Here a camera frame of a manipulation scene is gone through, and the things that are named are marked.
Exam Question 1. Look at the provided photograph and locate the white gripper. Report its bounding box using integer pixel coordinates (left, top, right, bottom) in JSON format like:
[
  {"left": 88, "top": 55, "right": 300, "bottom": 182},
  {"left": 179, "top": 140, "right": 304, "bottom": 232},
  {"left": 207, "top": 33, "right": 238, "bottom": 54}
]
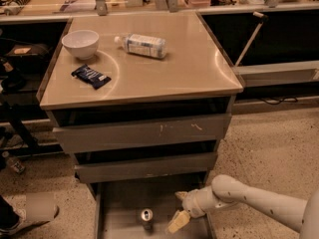
[{"left": 166, "top": 186, "right": 229, "bottom": 234}]

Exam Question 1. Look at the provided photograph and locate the silver redbull can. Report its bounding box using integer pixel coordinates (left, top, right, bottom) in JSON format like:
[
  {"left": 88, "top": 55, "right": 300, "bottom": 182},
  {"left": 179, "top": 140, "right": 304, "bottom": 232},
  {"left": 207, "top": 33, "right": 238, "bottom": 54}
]
[{"left": 141, "top": 208, "right": 154, "bottom": 230}]

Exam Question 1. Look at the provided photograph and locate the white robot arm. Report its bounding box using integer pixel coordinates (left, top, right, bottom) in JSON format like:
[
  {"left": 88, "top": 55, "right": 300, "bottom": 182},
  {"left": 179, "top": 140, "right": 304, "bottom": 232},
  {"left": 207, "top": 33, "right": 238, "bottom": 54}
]
[{"left": 166, "top": 174, "right": 319, "bottom": 239}]

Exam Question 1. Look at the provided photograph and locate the bottom grey open drawer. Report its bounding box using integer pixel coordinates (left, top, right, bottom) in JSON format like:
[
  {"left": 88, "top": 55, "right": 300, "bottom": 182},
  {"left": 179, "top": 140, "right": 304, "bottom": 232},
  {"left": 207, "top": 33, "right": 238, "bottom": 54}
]
[{"left": 94, "top": 173, "right": 216, "bottom": 239}]

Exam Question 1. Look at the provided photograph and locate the top grey drawer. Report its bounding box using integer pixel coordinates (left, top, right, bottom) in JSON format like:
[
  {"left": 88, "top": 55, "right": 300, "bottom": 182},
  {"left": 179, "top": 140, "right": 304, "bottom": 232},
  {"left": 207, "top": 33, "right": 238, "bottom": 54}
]
[{"left": 53, "top": 114, "right": 231, "bottom": 153}]

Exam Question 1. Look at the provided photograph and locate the middle grey drawer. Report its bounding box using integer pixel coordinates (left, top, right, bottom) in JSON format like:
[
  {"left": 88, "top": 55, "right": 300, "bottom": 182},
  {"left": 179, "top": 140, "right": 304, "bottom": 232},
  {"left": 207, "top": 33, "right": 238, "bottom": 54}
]
[{"left": 75, "top": 152, "right": 217, "bottom": 183}]

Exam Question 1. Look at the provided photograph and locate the grey drawer cabinet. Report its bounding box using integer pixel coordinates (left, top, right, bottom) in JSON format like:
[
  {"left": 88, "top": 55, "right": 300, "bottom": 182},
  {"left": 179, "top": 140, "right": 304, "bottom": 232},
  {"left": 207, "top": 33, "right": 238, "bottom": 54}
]
[{"left": 36, "top": 11, "right": 246, "bottom": 239}]

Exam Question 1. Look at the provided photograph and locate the white sneaker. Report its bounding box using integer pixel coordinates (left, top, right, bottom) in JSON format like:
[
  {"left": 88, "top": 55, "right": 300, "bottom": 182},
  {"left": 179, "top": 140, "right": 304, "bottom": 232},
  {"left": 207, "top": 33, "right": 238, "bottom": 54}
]
[{"left": 0, "top": 204, "right": 48, "bottom": 239}]

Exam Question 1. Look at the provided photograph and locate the dark blue snack packet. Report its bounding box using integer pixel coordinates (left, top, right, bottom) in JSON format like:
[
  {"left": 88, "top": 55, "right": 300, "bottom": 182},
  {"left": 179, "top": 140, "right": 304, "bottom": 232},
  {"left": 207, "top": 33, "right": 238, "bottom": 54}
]
[{"left": 71, "top": 64, "right": 112, "bottom": 90}]

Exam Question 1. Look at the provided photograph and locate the clear plastic water bottle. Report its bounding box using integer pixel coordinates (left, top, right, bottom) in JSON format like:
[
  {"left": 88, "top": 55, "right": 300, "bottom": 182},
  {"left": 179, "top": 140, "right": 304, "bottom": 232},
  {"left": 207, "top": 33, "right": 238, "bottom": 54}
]
[{"left": 114, "top": 33, "right": 166, "bottom": 59}]

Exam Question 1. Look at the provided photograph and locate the small bottle on floor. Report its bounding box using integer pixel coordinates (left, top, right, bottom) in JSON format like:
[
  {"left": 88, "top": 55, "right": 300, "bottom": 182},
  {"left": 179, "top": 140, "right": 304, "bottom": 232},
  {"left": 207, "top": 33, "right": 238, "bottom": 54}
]
[{"left": 2, "top": 151, "right": 25, "bottom": 174}]

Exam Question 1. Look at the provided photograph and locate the white ceramic bowl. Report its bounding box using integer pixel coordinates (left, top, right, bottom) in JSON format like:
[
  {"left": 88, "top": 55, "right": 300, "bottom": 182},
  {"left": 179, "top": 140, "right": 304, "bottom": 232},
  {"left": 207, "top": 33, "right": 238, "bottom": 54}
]
[{"left": 62, "top": 30, "right": 100, "bottom": 60}]

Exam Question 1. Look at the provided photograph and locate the black stand leg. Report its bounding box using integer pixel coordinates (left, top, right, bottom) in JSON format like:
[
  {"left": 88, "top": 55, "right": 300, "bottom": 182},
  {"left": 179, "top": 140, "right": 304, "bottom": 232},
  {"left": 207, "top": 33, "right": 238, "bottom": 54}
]
[{"left": 0, "top": 102, "right": 38, "bottom": 148}]

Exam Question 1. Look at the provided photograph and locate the black bag on shelf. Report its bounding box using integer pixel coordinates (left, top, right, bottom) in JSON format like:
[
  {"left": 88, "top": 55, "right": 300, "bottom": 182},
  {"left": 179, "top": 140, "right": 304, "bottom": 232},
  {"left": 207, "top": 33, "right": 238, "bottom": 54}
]
[{"left": 5, "top": 44, "right": 51, "bottom": 74}]

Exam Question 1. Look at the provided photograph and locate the black cable on floor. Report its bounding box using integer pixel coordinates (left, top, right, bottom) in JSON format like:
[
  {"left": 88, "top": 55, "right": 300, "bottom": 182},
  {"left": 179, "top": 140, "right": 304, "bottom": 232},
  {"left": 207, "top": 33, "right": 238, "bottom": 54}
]
[{"left": 258, "top": 97, "right": 299, "bottom": 106}]

